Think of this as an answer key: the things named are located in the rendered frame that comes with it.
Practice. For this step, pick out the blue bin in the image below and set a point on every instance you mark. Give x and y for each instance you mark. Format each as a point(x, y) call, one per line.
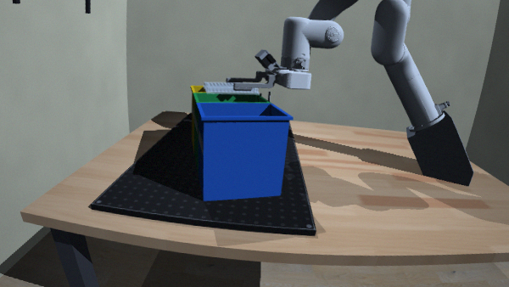
point(242, 155)

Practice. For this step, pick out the green bin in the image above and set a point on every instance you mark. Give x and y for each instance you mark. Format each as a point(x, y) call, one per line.
point(218, 98)

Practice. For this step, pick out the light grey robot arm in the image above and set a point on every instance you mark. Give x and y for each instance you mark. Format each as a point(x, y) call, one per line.
point(388, 48)

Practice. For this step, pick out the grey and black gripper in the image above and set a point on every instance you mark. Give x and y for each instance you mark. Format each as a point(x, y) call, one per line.
point(292, 79)

